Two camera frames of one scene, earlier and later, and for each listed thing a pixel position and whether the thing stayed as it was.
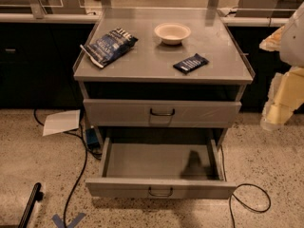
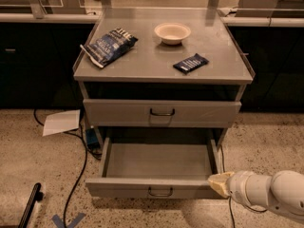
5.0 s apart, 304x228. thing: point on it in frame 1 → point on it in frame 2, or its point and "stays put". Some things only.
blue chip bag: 104,48 stays put
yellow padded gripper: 293,47 → 237,184
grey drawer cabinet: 161,79 stays put
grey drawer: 161,170 stays put
